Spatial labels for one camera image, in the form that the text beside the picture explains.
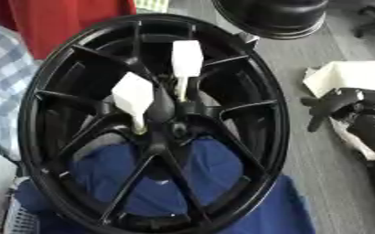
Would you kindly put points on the black spoked wheel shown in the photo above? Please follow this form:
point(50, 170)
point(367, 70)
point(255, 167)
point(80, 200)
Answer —
point(161, 108)

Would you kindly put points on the grey mesh basket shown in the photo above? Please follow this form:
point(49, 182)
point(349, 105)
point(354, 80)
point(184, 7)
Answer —
point(21, 218)

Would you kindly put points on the white crumpled sheet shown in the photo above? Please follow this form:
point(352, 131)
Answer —
point(345, 74)

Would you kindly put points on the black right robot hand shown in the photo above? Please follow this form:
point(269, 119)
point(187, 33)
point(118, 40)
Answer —
point(369, 122)

